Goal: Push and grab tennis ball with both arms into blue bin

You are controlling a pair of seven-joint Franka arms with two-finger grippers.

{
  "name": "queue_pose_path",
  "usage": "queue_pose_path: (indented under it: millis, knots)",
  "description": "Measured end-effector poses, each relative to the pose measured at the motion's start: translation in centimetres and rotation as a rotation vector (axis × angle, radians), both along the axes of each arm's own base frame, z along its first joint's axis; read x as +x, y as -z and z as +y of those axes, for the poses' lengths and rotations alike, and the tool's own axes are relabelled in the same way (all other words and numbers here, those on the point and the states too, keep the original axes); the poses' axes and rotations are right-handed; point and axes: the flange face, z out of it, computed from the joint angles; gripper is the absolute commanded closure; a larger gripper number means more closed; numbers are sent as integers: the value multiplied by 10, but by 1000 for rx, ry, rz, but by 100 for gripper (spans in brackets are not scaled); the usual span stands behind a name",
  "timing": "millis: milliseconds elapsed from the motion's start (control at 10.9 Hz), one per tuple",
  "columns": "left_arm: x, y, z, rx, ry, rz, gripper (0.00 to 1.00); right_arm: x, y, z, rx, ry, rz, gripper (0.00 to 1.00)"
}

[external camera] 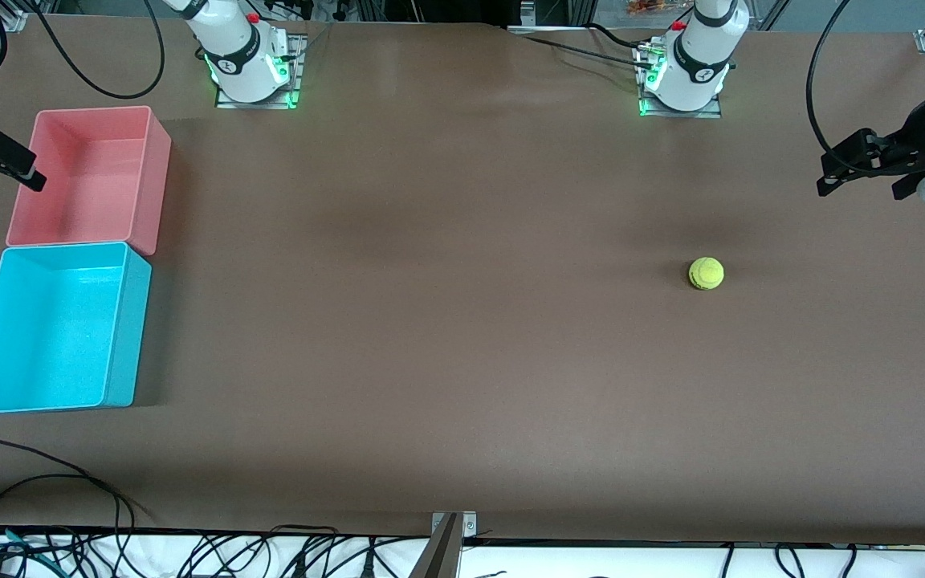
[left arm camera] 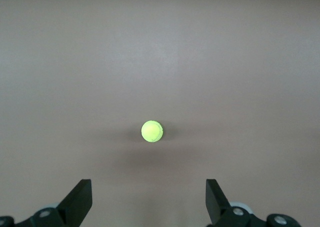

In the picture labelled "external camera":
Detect yellow-green tennis ball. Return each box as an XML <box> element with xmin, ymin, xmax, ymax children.
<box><xmin>688</xmin><ymin>256</ymin><xmax>725</xmax><ymax>291</ymax></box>

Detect pink plastic bin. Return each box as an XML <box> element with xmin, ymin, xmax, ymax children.
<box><xmin>5</xmin><ymin>105</ymin><xmax>173</xmax><ymax>256</ymax></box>

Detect blue plastic bin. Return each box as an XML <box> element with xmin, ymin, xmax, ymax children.
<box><xmin>0</xmin><ymin>241</ymin><xmax>153</xmax><ymax>416</ymax></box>

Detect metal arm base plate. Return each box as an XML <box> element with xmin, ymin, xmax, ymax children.
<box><xmin>215</xmin><ymin>34</ymin><xmax>307</xmax><ymax>110</ymax></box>
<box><xmin>638</xmin><ymin>40</ymin><xmax>723</xmax><ymax>120</ymax></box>

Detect black base power cable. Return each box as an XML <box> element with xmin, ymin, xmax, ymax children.
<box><xmin>587</xmin><ymin>24</ymin><xmax>656</xmax><ymax>51</ymax></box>
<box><xmin>520</xmin><ymin>35</ymin><xmax>656</xmax><ymax>70</ymax></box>

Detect thin black table cable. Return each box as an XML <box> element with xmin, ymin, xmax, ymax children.
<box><xmin>0</xmin><ymin>474</ymin><xmax>123</xmax><ymax>532</ymax></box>
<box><xmin>0</xmin><ymin>438</ymin><xmax>155</xmax><ymax>531</ymax></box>

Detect teal cable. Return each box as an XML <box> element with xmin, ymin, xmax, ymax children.
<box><xmin>0</xmin><ymin>523</ymin><xmax>58</xmax><ymax>556</ymax></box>

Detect metal post bracket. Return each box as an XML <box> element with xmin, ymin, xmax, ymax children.
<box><xmin>431</xmin><ymin>511</ymin><xmax>479</xmax><ymax>537</ymax></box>

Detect aluminium camera post profile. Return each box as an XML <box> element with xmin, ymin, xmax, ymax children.
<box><xmin>408</xmin><ymin>514</ymin><xmax>463</xmax><ymax>578</ymax></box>

